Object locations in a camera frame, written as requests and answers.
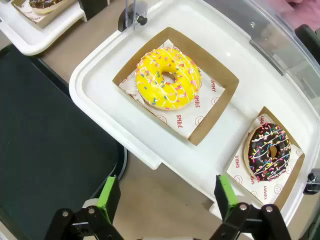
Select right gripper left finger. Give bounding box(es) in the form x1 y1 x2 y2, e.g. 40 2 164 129
44 174 126 240

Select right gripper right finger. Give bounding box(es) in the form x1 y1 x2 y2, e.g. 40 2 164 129
209 174 292 240

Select chocolate donut rainbow sprinkles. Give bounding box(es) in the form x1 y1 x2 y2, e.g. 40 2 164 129
243 122 292 183

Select brown cardboard donut tray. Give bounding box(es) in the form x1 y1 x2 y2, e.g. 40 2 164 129
223 106 306 211
11 0 77 29
112 26 240 147

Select black serving tray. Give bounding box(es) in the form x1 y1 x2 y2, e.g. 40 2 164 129
0 44 128 240

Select white display tray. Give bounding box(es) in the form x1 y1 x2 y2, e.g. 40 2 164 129
69 0 320 236
0 0 88 56

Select yellow donut with sprinkles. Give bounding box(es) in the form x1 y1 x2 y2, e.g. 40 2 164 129
135 47 202 111

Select chocolate glazed donut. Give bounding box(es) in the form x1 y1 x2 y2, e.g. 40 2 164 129
28 0 63 15

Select printed white paper liner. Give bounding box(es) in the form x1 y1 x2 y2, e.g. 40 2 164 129
226 113 304 205
118 38 226 140
16 0 51 24

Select black lid hinge knob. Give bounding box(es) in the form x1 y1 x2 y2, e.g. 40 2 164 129
117 6 149 33
303 168 320 195

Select clear plastic display lid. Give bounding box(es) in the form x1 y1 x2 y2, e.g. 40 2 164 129
124 0 320 163

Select person in pink hoodie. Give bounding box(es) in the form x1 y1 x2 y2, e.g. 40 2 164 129
259 0 320 28

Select black lid handle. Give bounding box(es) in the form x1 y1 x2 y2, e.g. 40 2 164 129
294 24 320 61

